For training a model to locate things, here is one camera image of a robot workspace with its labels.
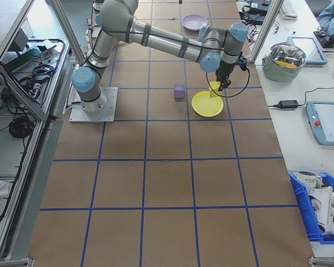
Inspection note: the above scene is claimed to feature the yellow foam block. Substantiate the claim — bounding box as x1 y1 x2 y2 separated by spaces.
208 81 222 99

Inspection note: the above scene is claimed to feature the purple foam block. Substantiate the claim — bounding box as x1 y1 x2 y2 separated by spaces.
174 83 186 101

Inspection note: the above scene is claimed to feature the yellow plate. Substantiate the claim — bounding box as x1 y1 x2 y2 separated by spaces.
191 91 224 118

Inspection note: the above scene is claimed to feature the steel cooking pot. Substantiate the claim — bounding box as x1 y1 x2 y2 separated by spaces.
261 42 308 82

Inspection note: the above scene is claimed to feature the purple plate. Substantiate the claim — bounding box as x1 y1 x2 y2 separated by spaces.
181 13 209 32

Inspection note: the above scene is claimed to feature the glass pot lid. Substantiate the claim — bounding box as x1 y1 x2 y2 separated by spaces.
268 42 307 69

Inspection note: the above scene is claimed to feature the white keyboard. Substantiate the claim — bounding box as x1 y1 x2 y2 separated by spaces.
279 0 299 20

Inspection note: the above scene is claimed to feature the blue teach pendant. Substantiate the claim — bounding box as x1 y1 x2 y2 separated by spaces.
287 36 328 66
306 101 334 146

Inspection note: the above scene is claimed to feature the blue jacket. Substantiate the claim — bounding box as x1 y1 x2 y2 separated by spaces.
317 0 334 37

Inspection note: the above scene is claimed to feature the white mug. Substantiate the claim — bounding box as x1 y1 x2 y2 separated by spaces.
296 170 323 192

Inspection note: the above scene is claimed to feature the blue plastic bin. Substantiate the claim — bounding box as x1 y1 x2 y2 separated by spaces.
288 172 334 245

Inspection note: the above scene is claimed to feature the grey metal box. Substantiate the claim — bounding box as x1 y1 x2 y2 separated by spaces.
7 27 34 52

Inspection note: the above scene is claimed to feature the aluminum profile bar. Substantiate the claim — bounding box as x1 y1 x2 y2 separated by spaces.
308 257 334 267
0 258 34 267

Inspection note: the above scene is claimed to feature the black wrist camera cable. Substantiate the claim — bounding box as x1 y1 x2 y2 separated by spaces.
205 65 251 98

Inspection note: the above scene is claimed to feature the upright aluminum profile post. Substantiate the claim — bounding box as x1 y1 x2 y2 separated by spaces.
50 0 86 66
250 0 281 64

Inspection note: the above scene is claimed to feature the black power adapter cable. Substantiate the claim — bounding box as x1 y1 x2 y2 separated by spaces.
268 87 334 108

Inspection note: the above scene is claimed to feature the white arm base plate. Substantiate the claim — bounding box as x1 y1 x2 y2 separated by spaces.
68 86 119 123

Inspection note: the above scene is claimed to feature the V-shaped metal bar frame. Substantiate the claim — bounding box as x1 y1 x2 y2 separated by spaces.
0 0 86 259

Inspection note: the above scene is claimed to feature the coiled black cable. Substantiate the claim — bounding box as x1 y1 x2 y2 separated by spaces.
8 115 36 139

